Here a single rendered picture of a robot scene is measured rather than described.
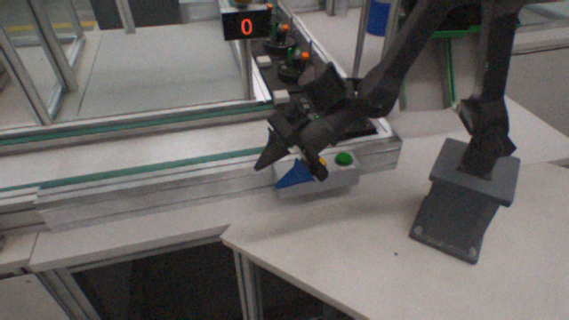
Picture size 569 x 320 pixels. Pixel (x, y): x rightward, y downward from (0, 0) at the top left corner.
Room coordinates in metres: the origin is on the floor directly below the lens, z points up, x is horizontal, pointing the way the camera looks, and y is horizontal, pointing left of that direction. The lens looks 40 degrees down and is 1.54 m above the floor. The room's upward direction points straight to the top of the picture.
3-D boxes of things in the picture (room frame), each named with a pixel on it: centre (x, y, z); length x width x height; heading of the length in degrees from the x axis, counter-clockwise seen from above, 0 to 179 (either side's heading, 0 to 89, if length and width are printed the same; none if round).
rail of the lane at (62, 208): (0.68, 0.12, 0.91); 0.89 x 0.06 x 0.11; 105
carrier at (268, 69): (1.14, -0.04, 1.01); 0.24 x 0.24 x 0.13; 15
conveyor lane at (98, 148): (0.84, 0.19, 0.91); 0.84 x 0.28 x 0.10; 105
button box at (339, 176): (0.67, -0.08, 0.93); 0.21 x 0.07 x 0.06; 105
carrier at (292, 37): (1.38, 0.02, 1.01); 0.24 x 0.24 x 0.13; 15
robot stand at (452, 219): (0.55, -0.38, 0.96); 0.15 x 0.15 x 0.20; 59
